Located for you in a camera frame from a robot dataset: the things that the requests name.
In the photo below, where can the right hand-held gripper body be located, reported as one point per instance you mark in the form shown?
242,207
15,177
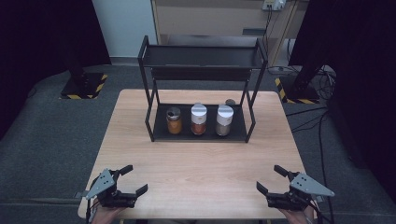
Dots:
308,185

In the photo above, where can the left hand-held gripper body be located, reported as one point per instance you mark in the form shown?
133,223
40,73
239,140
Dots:
102,183

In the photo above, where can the silver-lid jar of orange spice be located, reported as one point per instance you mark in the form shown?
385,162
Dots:
174,123

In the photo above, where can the white-lid jar of grey spice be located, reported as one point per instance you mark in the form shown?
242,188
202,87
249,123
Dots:
224,118

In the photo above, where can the white-lid jar of red-brown spice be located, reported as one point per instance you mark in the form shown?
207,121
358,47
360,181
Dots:
199,116

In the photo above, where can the black metal two-tier rack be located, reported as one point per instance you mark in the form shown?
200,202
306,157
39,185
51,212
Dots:
199,62

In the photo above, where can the person's left hand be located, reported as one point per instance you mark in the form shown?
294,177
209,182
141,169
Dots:
102,216

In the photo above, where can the person's right hand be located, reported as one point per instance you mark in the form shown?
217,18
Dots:
299,217

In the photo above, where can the grey tape piece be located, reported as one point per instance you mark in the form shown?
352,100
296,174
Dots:
319,199
79,195

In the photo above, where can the black stand base, striped edge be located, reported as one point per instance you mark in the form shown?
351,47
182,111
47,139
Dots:
299,91
84,87

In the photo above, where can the small grey round disc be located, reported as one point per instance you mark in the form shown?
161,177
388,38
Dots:
230,100

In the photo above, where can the dark curtain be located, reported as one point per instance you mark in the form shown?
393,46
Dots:
367,77
37,46

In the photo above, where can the white power strip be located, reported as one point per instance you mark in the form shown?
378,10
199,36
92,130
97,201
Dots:
274,4

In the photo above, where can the beige wooden cabinet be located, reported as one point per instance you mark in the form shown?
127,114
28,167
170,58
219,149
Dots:
211,18

